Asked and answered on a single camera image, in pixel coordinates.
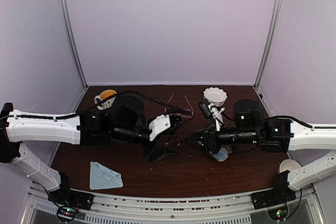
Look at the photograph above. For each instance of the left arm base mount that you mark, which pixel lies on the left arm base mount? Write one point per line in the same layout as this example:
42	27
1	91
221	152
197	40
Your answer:
69	205

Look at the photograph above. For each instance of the white paper cup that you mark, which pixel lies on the white paper cup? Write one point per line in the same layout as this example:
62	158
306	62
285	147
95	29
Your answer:
289	165

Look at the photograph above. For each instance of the aluminium frame post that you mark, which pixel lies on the aluminium frame post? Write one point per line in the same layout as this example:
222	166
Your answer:
275	14
72	43

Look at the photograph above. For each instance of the front aluminium rail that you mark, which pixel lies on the front aluminium rail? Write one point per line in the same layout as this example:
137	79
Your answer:
236	208

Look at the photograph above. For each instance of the folded light blue cloth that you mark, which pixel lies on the folded light blue cloth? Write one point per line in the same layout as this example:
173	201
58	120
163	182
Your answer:
102	177

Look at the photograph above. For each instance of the white floral mug yellow inside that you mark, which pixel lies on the white floral mug yellow inside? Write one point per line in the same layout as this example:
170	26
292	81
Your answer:
104	100

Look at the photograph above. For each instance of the white fluted ceramic bowl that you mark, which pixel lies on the white fluted ceramic bowl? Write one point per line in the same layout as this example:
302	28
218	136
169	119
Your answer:
215	95

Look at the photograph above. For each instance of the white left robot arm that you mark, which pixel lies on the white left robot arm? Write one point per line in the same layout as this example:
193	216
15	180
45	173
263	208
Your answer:
121	121

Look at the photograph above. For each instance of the brown plaid glasses case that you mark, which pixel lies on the brown plaid glasses case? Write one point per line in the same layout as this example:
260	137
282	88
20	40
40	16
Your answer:
228	148

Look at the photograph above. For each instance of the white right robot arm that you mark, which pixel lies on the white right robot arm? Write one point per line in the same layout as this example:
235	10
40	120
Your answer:
276	134

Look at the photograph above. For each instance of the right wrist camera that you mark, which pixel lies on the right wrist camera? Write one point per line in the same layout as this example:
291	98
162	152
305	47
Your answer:
213	112

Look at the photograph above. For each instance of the light blue cloth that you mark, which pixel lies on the light blue cloth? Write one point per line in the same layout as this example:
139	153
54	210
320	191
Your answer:
222	155
102	177

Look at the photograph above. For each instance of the left aluminium frame post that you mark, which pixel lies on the left aluminium frame post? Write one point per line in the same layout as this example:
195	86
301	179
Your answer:
72	43

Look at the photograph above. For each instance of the right aluminium frame post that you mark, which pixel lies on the right aluminium frame post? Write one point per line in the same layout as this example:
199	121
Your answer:
275	14

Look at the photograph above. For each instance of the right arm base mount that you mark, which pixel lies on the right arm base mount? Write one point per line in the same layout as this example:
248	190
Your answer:
275	201

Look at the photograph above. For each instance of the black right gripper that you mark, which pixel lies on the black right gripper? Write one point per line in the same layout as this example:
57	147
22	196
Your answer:
209	139

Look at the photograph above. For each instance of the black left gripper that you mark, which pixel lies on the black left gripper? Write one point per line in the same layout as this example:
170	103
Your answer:
154	154

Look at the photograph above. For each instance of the pink frame sunglasses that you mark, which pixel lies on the pink frame sunglasses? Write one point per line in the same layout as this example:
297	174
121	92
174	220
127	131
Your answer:
187	112

